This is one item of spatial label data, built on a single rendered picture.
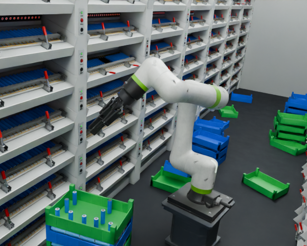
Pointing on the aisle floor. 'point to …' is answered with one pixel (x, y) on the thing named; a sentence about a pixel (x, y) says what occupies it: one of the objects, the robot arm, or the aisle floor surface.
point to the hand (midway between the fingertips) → (96, 126)
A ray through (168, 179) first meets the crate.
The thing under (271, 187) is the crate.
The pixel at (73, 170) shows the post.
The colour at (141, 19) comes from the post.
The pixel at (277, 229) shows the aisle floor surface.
